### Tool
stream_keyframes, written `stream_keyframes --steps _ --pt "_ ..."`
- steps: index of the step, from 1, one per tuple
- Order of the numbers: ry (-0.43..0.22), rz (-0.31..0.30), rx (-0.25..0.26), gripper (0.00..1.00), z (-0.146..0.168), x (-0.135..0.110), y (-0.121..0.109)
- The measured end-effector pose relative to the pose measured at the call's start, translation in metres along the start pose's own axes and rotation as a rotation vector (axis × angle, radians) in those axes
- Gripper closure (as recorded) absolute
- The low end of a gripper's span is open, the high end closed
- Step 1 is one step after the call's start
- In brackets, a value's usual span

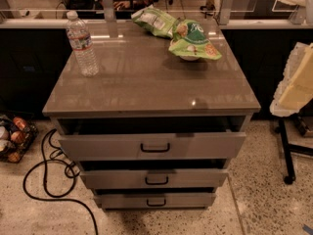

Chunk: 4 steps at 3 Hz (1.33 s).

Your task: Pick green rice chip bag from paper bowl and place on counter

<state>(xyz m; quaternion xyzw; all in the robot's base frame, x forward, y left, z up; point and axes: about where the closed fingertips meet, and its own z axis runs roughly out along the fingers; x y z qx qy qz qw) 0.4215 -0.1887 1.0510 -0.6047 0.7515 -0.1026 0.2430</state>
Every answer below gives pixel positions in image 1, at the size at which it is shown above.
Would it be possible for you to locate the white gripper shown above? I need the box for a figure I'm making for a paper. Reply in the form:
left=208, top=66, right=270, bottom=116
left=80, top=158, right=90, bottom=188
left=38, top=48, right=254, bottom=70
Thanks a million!
left=270, top=42, right=313, bottom=117

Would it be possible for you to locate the grey drawer cabinet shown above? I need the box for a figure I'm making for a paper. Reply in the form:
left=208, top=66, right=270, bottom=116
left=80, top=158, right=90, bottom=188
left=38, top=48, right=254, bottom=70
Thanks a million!
left=43, top=21, right=260, bottom=197

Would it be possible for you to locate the black stand base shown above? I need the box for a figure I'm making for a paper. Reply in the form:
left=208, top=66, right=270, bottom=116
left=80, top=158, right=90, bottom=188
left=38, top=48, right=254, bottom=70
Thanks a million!
left=275, top=118, right=313, bottom=185

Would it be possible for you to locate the middle grey drawer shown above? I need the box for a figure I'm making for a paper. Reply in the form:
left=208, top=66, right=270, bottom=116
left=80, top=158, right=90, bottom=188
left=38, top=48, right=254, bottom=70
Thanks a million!
left=81, top=168, right=227, bottom=190

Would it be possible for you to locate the grey drawer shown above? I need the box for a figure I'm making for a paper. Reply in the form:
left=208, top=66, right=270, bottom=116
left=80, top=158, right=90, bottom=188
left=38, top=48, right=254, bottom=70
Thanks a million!
left=94, top=192, right=216, bottom=210
left=60, top=132, right=246, bottom=161
left=81, top=168, right=227, bottom=190

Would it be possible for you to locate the black wire basket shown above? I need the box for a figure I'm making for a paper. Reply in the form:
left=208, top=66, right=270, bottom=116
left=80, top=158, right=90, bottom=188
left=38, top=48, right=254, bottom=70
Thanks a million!
left=0, top=112, right=38, bottom=164

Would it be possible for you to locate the clear plastic water bottle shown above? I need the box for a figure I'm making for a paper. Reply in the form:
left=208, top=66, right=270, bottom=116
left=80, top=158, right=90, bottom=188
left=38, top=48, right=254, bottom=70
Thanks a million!
left=67, top=11, right=100, bottom=76

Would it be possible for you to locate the top grey drawer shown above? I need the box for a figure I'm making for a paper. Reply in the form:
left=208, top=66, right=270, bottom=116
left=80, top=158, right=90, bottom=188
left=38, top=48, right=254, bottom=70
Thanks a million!
left=60, top=132, right=246, bottom=161

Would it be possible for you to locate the bottom grey drawer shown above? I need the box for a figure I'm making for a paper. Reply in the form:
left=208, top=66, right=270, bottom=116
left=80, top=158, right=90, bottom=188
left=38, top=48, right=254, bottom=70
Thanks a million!
left=94, top=192, right=216, bottom=210

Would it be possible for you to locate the white paper bowl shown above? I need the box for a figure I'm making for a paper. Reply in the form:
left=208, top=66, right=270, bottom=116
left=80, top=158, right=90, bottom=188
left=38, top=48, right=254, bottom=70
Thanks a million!
left=179, top=56, right=200, bottom=62

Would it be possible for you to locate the black floor cable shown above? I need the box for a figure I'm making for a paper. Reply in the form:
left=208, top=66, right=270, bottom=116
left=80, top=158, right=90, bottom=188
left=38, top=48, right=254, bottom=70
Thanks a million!
left=22, top=128, right=100, bottom=235

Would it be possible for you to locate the green rice chip bag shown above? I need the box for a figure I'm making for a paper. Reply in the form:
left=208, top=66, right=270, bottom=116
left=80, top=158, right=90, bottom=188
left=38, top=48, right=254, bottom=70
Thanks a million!
left=168, top=20, right=222, bottom=60

